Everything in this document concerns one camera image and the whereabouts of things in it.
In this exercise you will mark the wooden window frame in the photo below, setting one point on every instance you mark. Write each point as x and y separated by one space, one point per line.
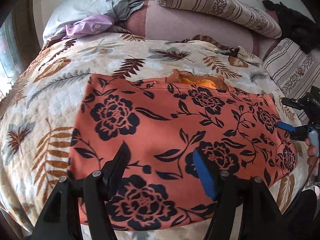
25 30

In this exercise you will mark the striped floral cushion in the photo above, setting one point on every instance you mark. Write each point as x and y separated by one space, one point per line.
292 67

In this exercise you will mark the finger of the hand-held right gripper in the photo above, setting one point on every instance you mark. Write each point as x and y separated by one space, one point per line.
291 103
286 126

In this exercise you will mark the person's right hand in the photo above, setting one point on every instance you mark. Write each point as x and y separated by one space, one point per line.
313 158

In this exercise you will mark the orange black floral shirt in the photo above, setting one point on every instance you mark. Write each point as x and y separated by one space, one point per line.
162 130

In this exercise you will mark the cream leaf print blanket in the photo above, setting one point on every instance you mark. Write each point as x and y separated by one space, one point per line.
50 100

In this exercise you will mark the pink bed sheet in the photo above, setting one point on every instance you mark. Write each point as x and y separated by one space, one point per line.
190 25

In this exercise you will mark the striped floral bolster pillow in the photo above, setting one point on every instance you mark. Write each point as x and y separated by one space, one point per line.
212 0

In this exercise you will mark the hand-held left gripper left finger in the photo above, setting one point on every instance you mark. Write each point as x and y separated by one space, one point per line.
117 165

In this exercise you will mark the purple printed cloth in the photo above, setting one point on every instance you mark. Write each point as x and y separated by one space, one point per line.
87 26

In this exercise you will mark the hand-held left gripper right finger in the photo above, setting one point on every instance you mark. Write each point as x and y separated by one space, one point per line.
203 172

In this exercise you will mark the black garment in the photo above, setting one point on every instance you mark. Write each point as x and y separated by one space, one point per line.
295 25

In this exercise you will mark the light blue pillow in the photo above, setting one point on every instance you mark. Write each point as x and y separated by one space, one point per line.
82 2

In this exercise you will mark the grey cloth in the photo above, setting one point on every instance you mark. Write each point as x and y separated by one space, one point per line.
127 2

